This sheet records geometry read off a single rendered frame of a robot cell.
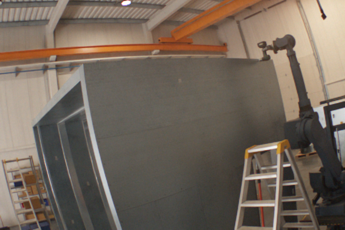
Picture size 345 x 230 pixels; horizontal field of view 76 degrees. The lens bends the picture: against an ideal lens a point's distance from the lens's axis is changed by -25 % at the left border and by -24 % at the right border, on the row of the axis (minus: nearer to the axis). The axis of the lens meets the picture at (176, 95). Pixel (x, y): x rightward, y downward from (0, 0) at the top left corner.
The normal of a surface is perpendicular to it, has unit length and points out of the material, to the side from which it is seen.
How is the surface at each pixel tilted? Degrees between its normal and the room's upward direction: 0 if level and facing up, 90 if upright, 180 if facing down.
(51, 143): 90
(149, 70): 90
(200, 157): 90
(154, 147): 90
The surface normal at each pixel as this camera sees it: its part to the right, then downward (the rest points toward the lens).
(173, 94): 0.61, -0.22
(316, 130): 0.41, -0.18
